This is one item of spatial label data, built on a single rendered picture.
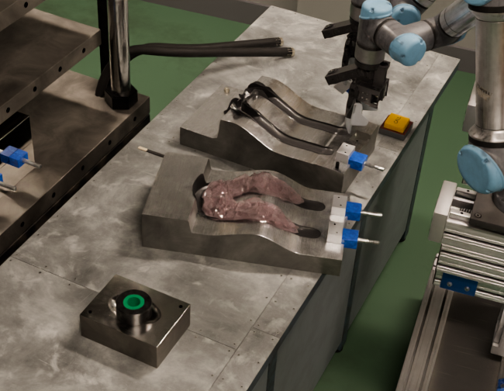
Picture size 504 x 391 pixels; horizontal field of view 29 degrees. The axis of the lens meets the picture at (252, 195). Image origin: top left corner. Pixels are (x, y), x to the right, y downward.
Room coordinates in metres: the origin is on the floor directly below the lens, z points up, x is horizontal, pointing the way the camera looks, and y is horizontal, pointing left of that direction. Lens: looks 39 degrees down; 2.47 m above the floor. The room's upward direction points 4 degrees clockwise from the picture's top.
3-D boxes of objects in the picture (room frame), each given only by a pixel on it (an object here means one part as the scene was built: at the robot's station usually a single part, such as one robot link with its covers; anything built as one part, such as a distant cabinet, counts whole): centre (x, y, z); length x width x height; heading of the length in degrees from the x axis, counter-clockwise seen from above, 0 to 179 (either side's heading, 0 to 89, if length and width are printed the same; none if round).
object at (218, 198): (1.91, 0.00, 0.90); 0.26 x 0.18 x 0.08; 83
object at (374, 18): (2.10, -0.27, 1.31); 0.09 x 0.08 x 0.11; 34
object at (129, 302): (1.51, 0.25, 0.89); 0.08 x 0.08 x 0.04
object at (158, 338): (1.52, 0.24, 0.84); 0.20 x 0.15 x 0.07; 66
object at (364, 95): (2.10, -0.28, 1.15); 0.09 x 0.08 x 0.12; 66
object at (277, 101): (2.25, -0.07, 0.92); 0.35 x 0.16 x 0.09; 66
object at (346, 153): (2.10, -0.29, 0.89); 0.13 x 0.05 x 0.05; 66
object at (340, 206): (1.93, -0.27, 0.86); 0.13 x 0.05 x 0.05; 83
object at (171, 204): (1.90, 0.00, 0.86); 0.50 x 0.26 x 0.11; 83
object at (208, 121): (2.26, -0.06, 0.87); 0.50 x 0.26 x 0.14; 66
